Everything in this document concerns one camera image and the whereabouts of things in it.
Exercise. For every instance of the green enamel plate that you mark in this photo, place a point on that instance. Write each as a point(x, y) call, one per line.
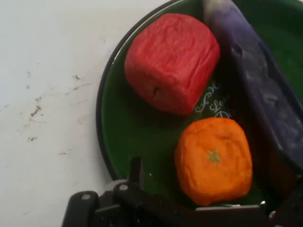
point(132, 123)

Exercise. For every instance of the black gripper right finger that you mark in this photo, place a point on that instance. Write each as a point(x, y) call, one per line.
point(291, 208)

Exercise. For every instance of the orange soft toy fruit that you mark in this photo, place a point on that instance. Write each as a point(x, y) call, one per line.
point(213, 160)

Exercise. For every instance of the purple toy eggplant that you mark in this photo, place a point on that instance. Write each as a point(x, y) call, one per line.
point(255, 78)

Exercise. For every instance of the red soft cube toy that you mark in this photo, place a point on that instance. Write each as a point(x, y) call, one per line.
point(170, 63)

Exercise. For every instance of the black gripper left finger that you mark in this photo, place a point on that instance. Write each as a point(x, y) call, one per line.
point(132, 203)

